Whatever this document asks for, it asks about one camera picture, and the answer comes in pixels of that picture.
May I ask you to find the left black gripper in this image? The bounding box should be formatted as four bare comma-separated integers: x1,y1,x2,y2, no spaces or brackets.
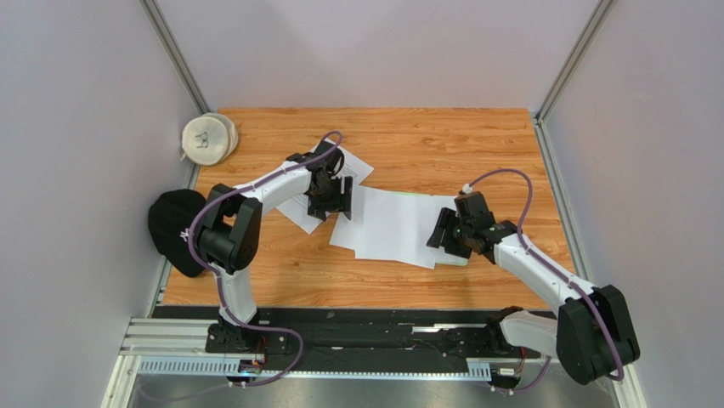
308,175,353,222

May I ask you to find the green clipboard folder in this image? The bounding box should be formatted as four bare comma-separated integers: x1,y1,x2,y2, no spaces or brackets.
435,253,468,266

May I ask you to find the white paper sheet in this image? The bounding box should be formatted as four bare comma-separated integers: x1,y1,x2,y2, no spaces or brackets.
351,185,454,269

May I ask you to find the signature page paper sheet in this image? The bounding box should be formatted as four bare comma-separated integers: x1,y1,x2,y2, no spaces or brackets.
330,215,360,251

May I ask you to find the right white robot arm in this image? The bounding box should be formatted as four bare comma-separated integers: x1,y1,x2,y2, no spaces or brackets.
427,191,641,385

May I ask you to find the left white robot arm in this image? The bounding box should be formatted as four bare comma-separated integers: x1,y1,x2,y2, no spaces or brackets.
187,138,353,332

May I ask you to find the text-filled paper sheet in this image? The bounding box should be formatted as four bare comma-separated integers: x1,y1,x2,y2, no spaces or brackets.
276,147,374,234

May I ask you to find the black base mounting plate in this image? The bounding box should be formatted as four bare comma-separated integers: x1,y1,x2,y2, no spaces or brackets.
205,308,540,374

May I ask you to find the cream round zip pouch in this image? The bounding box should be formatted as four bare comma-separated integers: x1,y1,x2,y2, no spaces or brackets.
181,113,239,167

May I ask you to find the black NY baseball cap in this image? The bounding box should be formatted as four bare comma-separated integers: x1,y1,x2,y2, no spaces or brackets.
147,189,206,278

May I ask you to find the right aluminium corner post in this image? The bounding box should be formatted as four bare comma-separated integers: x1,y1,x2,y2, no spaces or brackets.
535,0,617,123

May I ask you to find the aluminium corner post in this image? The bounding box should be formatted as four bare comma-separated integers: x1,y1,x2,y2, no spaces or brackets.
535,0,617,123
139,0,212,114

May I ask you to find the aluminium front rail frame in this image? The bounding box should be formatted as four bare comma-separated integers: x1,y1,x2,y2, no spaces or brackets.
102,307,647,407

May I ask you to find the left aluminium corner post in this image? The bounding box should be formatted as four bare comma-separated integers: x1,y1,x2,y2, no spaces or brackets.
139,0,212,114

